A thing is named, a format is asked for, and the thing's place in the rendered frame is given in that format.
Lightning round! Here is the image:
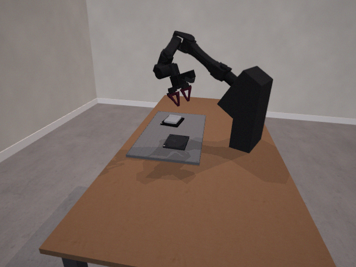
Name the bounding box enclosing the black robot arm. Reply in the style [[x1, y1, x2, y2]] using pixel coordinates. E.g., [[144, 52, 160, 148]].
[[153, 31, 238, 86]]

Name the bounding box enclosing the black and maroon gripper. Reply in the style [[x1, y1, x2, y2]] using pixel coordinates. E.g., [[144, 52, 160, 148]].
[[167, 74, 192, 106]]

